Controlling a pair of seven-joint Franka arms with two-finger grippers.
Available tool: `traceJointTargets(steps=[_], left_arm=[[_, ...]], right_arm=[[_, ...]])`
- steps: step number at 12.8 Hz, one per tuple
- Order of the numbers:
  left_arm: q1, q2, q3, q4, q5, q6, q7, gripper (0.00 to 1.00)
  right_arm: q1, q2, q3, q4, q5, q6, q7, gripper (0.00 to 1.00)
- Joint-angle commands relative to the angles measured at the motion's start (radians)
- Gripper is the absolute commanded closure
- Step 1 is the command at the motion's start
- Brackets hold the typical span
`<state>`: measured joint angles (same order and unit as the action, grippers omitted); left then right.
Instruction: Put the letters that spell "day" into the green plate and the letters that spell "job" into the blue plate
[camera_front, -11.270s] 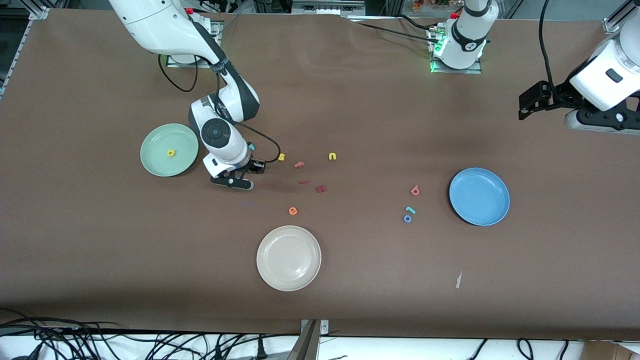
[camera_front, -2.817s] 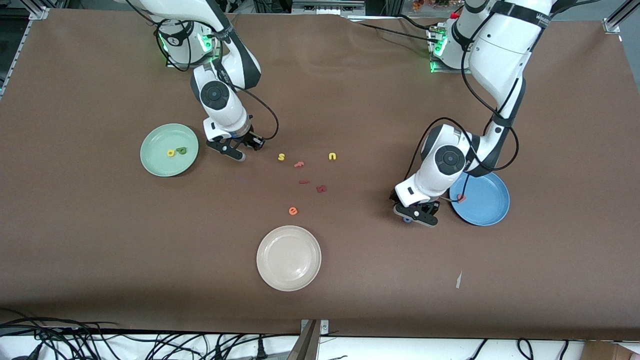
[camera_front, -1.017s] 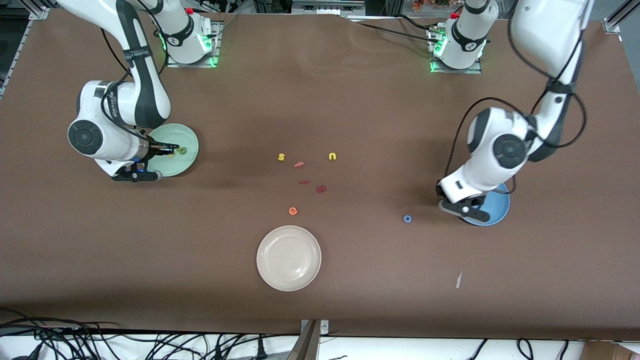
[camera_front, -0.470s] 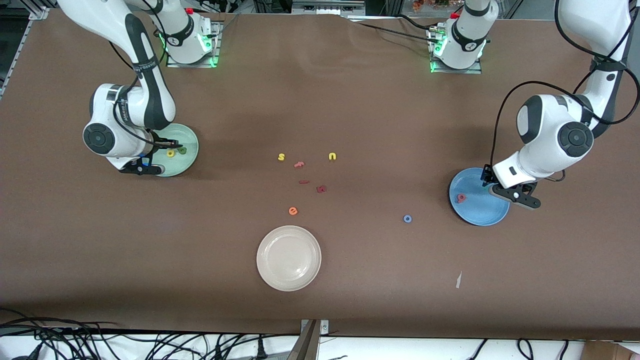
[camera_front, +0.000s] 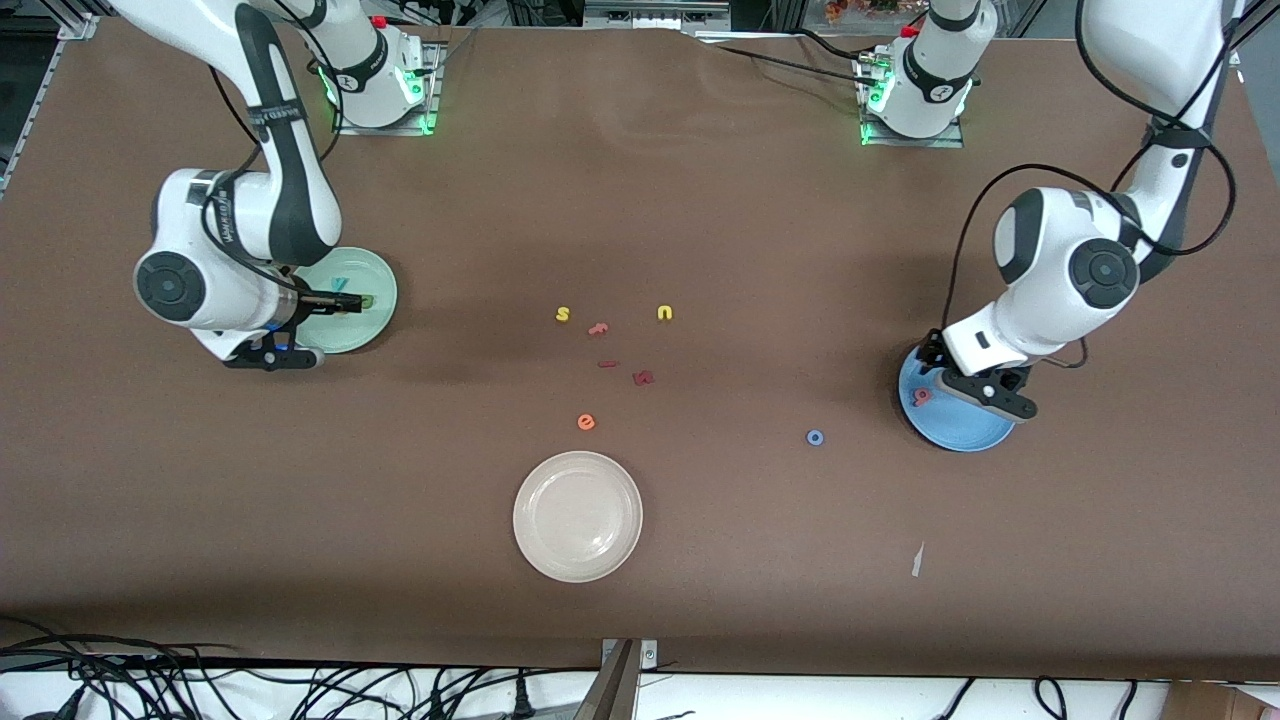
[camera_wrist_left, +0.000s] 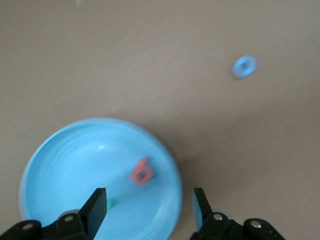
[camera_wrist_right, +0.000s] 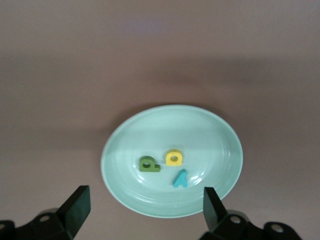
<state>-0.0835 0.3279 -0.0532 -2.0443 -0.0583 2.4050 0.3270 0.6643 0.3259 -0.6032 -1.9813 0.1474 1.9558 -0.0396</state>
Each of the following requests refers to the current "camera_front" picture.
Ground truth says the pale green plate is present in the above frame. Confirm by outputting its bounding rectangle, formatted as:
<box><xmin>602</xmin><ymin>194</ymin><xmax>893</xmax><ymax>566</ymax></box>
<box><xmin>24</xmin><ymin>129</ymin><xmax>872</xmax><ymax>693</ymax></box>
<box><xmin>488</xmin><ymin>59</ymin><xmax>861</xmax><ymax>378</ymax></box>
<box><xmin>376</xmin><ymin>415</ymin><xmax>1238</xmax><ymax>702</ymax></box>
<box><xmin>290</xmin><ymin>246</ymin><xmax>399</xmax><ymax>355</ymax></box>

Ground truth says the blue plate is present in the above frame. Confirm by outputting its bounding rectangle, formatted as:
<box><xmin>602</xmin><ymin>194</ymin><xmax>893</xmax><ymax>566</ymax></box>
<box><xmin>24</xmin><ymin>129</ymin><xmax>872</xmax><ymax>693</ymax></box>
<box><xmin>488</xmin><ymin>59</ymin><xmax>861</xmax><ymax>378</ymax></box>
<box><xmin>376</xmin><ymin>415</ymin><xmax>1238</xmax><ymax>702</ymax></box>
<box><xmin>897</xmin><ymin>345</ymin><xmax>1019</xmax><ymax>453</ymax></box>

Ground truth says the brown table cover sheet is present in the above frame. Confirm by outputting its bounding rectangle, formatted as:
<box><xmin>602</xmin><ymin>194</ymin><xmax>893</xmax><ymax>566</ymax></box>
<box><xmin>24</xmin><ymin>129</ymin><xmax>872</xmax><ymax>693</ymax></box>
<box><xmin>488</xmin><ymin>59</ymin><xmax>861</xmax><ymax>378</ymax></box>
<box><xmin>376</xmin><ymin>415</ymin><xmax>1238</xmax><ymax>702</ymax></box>
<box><xmin>0</xmin><ymin>15</ymin><xmax>1280</xmax><ymax>683</ymax></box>

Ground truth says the cream white plate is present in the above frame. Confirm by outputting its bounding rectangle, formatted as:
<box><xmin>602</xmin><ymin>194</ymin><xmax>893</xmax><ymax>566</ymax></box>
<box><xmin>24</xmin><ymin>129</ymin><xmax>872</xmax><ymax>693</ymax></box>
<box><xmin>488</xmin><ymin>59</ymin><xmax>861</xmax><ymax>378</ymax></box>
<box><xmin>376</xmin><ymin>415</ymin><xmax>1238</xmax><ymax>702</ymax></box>
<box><xmin>512</xmin><ymin>450</ymin><xmax>644</xmax><ymax>584</ymax></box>

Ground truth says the cardboard box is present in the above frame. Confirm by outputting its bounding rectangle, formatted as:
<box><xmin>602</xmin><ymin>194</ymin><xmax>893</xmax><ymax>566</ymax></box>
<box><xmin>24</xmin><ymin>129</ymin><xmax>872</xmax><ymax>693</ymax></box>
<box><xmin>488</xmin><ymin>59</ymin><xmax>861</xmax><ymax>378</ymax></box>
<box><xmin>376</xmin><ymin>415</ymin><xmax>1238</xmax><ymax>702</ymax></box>
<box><xmin>1165</xmin><ymin>682</ymin><xmax>1280</xmax><ymax>720</ymax></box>

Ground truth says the grey metal box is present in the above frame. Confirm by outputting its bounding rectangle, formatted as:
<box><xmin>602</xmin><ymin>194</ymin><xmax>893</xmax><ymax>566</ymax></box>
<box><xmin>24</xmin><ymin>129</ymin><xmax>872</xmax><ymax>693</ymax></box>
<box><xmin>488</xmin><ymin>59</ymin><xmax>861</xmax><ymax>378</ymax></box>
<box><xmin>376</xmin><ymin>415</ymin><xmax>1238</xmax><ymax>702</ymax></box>
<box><xmin>583</xmin><ymin>0</ymin><xmax>731</xmax><ymax>31</ymax></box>

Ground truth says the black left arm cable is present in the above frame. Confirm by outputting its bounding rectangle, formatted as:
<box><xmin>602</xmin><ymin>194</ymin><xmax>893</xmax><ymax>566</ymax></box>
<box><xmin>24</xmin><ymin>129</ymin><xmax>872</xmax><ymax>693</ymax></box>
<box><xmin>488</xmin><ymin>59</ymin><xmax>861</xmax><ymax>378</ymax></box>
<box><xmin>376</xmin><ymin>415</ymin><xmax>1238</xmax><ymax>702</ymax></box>
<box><xmin>940</xmin><ymin>0</ymin><xmax>1239</xmax><ymax>336</ymax></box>

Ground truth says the long black looping cable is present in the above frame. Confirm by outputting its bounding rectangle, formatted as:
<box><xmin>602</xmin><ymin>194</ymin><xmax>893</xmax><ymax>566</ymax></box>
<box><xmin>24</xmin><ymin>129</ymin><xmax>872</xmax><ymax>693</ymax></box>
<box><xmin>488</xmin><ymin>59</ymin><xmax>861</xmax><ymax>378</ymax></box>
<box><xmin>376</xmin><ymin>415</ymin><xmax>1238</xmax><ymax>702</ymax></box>
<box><xmin>207</xmin><ymin>65</ymin><xmax>266</xmax><ymax>151</ymax></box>

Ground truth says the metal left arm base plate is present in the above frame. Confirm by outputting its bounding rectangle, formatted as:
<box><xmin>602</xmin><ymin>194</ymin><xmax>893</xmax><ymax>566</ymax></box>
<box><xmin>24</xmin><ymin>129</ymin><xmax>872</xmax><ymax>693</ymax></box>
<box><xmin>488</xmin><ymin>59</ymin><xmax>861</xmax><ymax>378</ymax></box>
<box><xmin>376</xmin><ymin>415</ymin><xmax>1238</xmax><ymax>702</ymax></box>
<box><xmin>857</xmin><ymin>52</ymin><xmax>967</xmax><ymax>150</ymax></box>

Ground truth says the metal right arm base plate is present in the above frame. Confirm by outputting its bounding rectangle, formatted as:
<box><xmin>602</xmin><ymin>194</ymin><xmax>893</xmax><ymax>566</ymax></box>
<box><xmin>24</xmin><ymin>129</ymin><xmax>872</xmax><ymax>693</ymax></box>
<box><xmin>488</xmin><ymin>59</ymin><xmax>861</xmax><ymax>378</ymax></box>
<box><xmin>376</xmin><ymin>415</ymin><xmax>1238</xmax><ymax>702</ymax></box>
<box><xmin>332</xmin><ymin>42</ymin><xmax>443</xmax><ymax>137</ymax></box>

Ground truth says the aluminium frame profile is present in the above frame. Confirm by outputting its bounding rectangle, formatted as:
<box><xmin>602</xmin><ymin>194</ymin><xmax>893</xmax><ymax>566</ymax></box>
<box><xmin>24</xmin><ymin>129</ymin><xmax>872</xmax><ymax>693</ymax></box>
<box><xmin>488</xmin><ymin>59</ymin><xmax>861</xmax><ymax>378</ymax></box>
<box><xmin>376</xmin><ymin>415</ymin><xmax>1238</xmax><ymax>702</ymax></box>
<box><xmin>1225</xmin><ymin>0</ymin><xmax>1280</xmax><ymax>69</ymax></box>
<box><xmin>0</xmin><ymin>12</ymin><xmax>101</xmax><ymax>201</ymax></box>

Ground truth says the black base cable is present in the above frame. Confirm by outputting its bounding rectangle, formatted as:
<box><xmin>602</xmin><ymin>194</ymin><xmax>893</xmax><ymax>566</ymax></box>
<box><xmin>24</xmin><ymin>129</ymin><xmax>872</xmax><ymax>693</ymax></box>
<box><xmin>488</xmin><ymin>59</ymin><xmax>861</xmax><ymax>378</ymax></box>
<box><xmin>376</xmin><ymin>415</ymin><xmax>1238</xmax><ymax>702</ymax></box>
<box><xmin>695</xmin><ymin>28</ymin><xmax>871</xmax><ymax>91</ymax></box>

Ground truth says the metal edge bracket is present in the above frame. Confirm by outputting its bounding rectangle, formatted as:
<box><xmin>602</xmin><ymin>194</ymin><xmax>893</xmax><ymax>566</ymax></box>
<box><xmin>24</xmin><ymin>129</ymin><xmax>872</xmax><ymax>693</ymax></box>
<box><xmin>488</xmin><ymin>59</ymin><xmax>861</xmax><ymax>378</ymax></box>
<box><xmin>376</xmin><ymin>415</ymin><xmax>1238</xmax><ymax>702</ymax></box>
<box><xmin>600</xmin><ymin>638</ymin><xmax>659</xmax><ymax>720</ymax></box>

